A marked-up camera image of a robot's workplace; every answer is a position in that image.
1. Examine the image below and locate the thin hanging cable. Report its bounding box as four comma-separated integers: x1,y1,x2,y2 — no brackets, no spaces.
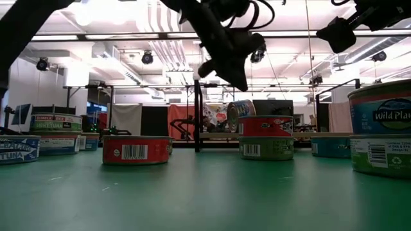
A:
304,0,317,117

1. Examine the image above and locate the blue albacore tuna can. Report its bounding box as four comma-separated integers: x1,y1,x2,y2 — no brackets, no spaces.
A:
0,134,42,166

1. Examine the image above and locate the person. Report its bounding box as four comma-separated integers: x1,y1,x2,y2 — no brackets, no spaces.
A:
96,112,109,130
202,115,225,133

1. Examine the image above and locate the blue Wild Planet can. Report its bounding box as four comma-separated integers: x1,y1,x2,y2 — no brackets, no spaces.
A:
347,79,411,135

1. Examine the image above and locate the colourful poster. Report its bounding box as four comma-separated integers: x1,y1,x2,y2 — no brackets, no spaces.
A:
204,103,234,124

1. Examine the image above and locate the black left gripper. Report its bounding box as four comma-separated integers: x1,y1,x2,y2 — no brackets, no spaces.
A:
189,6,267,92

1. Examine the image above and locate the black metal shelf frame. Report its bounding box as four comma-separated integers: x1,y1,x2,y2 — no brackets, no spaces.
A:
193,78,361,152

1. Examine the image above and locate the blue red tuna can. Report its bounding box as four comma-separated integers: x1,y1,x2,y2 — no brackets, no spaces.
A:
79,132,101,151
37,130,82,157

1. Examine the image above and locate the green Bumble Bee tuna can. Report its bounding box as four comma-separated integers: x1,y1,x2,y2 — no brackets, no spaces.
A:
30,113,83,132

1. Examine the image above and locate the blue lit screen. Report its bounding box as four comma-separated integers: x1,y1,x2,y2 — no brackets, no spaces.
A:
86,101,107,114

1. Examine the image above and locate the black partition panel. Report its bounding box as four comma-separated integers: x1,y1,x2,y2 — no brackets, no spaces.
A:
141,105,170,137

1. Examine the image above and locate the tilted computer monitor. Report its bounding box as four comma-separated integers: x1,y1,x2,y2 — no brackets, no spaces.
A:
11,103,33,126

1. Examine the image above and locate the blue can gold lid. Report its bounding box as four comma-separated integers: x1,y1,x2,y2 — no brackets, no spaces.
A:
227,99,257,133

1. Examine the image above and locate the black monitor back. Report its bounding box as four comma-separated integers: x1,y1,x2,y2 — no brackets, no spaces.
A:
31,105,77,115

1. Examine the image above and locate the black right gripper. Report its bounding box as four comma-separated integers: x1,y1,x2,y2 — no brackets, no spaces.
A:
316,16,357,54

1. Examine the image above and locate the black background rack frame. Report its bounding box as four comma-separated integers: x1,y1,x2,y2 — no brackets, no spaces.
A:
64,83,115,135

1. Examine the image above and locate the teal tuna can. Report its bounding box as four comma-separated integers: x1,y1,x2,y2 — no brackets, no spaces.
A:
310,136,351,158

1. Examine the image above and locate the orange curtain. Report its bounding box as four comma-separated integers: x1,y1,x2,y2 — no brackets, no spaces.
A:
168,104,198,139

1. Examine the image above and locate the wide black panel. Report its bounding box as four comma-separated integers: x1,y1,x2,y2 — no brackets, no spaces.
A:
252,99,294,117

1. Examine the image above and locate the green table mat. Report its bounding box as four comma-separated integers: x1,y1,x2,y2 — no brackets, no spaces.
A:
0,146,411,231

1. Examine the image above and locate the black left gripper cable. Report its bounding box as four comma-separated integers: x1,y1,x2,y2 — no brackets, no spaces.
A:
224,0,276,30

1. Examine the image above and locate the white curtain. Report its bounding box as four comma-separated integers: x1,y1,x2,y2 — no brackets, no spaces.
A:
110,103,143,136

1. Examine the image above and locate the large green tuna can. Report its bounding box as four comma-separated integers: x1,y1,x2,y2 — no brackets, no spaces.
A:
349,133,411,180

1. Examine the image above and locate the black table frame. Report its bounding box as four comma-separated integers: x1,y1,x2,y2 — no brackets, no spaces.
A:
0,126,322,152

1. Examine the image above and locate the beige curtain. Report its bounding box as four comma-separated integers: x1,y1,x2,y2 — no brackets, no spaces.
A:
328,101,354,133

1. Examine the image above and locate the background robot with green lights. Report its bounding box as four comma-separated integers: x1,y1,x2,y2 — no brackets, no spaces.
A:
82,114,132,136

